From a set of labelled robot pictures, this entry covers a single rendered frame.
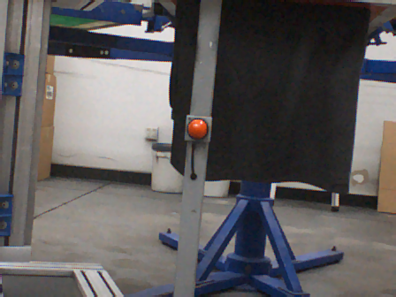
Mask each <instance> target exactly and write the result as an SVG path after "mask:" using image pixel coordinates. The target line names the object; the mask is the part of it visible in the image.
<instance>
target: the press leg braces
mask: <svg viewBox="0 0 396 297"><path fill-rule="evenodd" d="M249 204H250V201H249V200H240V201H239V203H238V204H237V206H236V207H235V205H236V204H235V205H234V207H233V209H232V210H231V211H230V213H229V214H228V216H227V217H226V218H225V220H224V222H223V223H222V224H221V225H220V226H219V228H218V229H217V231H216V232H215V234H213V235H212V237H211V239H210V240H209V241H208V243H207V244H206V246H205V247H204V248H199V250H200V251H202V252H203V253H205V254H206V255H205V256H204V257H203V259H202V260H201V262H200V263H199V265H198V266H197V272H196V279H195V284H196V285H201V284H204V283H210V282H212V281H215V279H211V278H208V276H209V274H210V273H211V272H212V269H213V268H214V267H215V265H216V263H217V261H218V260H219V258H220V256H221V255H222V254H223V253H224V251H225V248H226V247H227V246H228V243H230V241H231V239H232V237H233V236H234V234H235V233H236V232H237V230H238V228H239V226H240V225H241V223H242V222H243V219H244V218H245V217H246V215H247V214H248V211H249ZM258 213H259V216H260V218H261V221H262V223H263V227H264V229H265V232H266V233H267V235H268V239H269V241H270V245H271V246H272V250H273V252H274V256H276V259H277V260H276V261H277V262H278V267H279V268H280V272H281V274H282V276H283V279H284V281H285V285H286V287H279V288H278V289H281V290H283V291H284V292H287V293H289V294H291V295H293V296H310V293H307V292H304V291H302V287H301V283H300V280H299V279H298V276H297V274H296V270H295V269H294V267H293V263H296V262H299V261H301V259H296V257H295V256H294V254H293V251H292V248H291V247H290V246H289V243H288V241H287V238H286V236H285V234H284V233H283V229H282V228H281V225H280V223H279V222H278V219H277V216H276V215H275V213H274V210H273V209H272V210H271V208H270V205H269V203H268V202H259V212H258Z"/></svg>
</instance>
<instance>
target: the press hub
mask: <svg viewBox="0 0 396 297"><path fill-rule="evenodd" d="M271 186H272V184H263V183H257V182H247V181H241V185H240V194H238V195H237V198H236V205H235V207H236V206H237V204H238V203H239V201H240V200H249V201H250V204H249V211H248V214H247V215H246V217H245V218H244V219H243V222H242V223H241V225H240V226H239V228H238V230H237V232H236V237H235V243H234V252H231V253H229V254H228V255H227V257H226V259H225V272H227V271H231V272H236V273H239V274H246V282H245V284H243V285H238V286H235V287H229V289H235V290H240V291H244V292H261V291H260V290H259V289H256V288H254V287H252V286H251V285H249V284H248V276H249V275H256V276H260V275H266V276H269V275H270V270H272V263H271V259H270V258H269V257H268V256H265V243H266V237H267V233H266V232H265V229H264V227H263V223H262V221H261V218H260V216H259V213H258V212H259V202H268V203H269V205H270V208H271V210H272V204H273V199H272V198H271V197H270V192H271Z"/></svg>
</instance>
